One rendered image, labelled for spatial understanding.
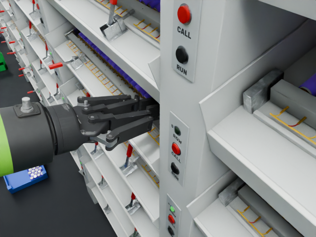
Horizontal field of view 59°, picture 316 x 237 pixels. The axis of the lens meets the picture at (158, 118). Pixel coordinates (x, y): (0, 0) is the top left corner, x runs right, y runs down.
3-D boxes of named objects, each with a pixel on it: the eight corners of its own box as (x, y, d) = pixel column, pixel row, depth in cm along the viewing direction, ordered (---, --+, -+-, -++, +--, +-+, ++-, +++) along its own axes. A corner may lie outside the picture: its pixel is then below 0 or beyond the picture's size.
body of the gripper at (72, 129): (56, 127, 37) (118, 114, 42) (38, 96, 42) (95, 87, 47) (58, 168, 41) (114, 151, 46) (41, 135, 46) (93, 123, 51)
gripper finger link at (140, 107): (139, 115, 52) (138, 113, 52) (169, 108, 56) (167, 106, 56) (142, 101, 50) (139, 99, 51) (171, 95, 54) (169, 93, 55)
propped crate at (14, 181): (48, 177, 159) (46, 172, 152) (11, 193, 150) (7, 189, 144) (30, 135, 169) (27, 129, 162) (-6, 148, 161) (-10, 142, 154)
